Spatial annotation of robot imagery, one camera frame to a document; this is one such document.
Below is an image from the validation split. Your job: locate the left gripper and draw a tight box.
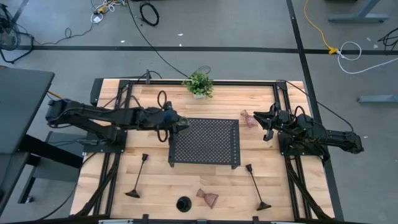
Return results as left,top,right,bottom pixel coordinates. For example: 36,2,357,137
162,100,191,136

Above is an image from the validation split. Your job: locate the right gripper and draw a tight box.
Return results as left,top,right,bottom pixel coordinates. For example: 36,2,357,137
252,103,295,142

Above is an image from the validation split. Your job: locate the green glass candle holder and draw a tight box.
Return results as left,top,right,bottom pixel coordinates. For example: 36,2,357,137
177,116,191,135

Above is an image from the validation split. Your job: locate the pink glass candle holder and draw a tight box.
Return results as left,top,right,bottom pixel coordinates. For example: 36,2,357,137
239,109,259,129
195,188,220,209

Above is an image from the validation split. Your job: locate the black round base piece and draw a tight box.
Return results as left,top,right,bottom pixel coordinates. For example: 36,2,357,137
175,195,193,213

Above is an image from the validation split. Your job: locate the black perforated metal shelf riser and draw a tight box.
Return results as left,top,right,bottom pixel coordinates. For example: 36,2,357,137
168,117,241,170

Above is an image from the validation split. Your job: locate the green plant in white pot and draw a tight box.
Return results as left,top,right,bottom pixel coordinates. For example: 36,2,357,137
182,70,215,100

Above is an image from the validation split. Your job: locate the grey desk foot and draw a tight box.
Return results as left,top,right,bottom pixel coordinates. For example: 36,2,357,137
357,95,398,104

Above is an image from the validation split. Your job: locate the grey desk leg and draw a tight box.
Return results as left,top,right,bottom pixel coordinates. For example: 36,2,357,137
328,0,389,24

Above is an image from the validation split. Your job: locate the black desk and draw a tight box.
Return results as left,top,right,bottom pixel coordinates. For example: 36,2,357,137
0,65,55,215

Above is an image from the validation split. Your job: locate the black aluminium table frame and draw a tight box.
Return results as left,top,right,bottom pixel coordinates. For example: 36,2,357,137
70,77,336,224

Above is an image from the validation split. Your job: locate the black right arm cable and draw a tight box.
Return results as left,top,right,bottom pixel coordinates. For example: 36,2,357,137
276,79,355,133

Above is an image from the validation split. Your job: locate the long black floor cable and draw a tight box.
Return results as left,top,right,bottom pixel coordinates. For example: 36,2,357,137
126,0,212,78

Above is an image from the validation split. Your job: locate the white cable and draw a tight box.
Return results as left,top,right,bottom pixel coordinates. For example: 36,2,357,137
337,41,398,75

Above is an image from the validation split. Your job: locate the yellow extension cable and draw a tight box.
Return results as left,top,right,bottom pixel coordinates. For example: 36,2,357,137
303,0,339,55

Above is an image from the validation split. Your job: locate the coiled black cable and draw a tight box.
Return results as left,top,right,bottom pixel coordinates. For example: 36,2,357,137
139,1,160,27

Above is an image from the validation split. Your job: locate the dark desk base frame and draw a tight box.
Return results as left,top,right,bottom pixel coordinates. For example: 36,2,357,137
17,130,84,205

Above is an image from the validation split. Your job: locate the white power strip with cables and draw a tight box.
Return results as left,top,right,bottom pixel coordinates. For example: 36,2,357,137
90,0,127,24

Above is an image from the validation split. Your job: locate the thin black floor cable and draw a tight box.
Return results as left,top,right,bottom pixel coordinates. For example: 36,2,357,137
33,23,95,46

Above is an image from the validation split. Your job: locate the black cable bundle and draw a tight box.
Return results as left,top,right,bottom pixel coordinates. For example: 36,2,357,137
377,27,398,52

